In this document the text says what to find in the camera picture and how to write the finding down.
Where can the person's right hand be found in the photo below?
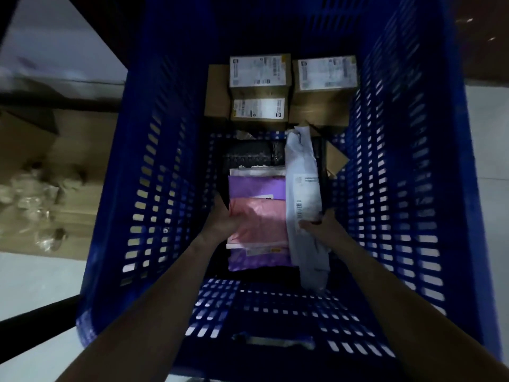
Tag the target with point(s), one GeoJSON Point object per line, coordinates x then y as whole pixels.
{"type": "Point", "coordinates": [324, 230]}

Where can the person's left hand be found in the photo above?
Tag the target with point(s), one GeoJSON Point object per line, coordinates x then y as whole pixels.
{"type": "Point", "coordinates": [220, 225]}

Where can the person's right thumb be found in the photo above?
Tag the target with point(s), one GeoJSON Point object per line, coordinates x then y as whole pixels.
{"type": "Point", "coordinates": [311, 225]}

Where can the person's left thumb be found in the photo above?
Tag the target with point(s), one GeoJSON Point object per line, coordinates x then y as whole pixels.
{"type": "Point", "coordinates": [231, 213]}

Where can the white mailer parcel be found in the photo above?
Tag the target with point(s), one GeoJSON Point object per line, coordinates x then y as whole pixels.
{"type": "Point", "coordinates": [306, 202]}

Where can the pink mailer parcel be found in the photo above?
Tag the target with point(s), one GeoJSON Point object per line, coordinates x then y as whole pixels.
{"type": "Point", "coordinates": [260, 222]}

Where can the person's right forearm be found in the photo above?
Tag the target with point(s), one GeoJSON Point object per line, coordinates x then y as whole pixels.
{"type": "Point", "coordinates": [413, 318]}

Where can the person's left forearm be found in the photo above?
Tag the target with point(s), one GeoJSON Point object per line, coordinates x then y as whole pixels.
{"type": "Point", "coordinates": [155, 310]}

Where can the purple mailer parcel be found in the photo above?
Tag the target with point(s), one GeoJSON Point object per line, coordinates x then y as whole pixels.
{"type": "Point", "coordinates": [254, 187]}

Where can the white flat parcel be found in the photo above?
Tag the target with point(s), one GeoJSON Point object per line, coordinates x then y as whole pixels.
{"type": "Point", "coordinates": [258, 171]}

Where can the black bubble mailer parcel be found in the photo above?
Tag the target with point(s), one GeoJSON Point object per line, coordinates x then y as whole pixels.
{"type": "Point", "coordinates": [254, 155]}

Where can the small labelled cardboard box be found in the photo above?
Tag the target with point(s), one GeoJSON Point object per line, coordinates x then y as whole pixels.
{"type": "Point", "coordinates": [258, 110]}

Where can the blue plastic crate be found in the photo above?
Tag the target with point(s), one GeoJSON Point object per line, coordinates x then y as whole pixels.
{"type": "Point", "coordinates": [401, 163]}

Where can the plain cardboard box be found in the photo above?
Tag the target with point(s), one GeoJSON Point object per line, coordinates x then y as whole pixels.
{"type": "Point", "coordinates": [217, 91]}

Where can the wide labelled cardboard box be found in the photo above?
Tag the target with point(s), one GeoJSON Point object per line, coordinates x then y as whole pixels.
{"type": "Point", "coordinates": [326, 87]}

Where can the large labelled cardboard box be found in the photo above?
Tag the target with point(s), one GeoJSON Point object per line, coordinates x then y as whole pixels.
{"type": "Point", "coordinates": [258, 75]}

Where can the brown cardboard carton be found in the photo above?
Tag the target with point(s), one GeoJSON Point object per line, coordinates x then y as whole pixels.
{"type": "Point", "coordinates": [51, 171]}

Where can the clear plastic wrapped items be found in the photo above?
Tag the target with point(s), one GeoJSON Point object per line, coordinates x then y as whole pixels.
{"type": "Point", "coordinates": [35, 202]}

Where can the black metal shelf frame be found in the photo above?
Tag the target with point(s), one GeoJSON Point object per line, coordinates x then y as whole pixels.
{"type": "Point", "coordinates": [35, 326]}

